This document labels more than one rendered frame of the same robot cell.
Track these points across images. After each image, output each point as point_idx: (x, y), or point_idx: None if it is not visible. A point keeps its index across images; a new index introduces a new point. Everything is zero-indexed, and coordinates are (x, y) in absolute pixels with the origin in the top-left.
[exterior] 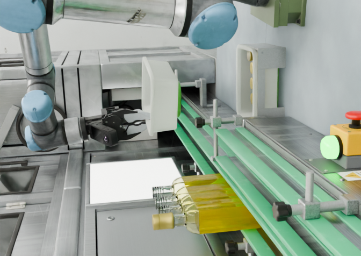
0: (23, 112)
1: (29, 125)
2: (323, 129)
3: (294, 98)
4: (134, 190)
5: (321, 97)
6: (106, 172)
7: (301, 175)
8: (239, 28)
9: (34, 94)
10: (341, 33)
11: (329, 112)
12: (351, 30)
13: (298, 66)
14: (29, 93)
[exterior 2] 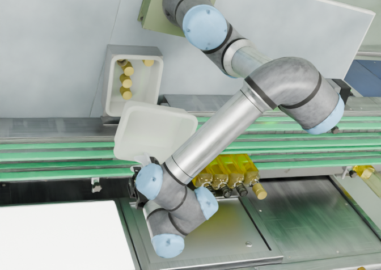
0: (209, 216)
1: (195, 227)
2: (213, 92)
3: (170, 80)
4: (98, 237)
5: (213, 74)
6: (29, 265)
7: (276, 117)
8: (18, 30)
9: (207, 194)
10: (244, 36)
11: (222, 80)
12: (253, 34)
13: (179, 58)
14: (207, 197)
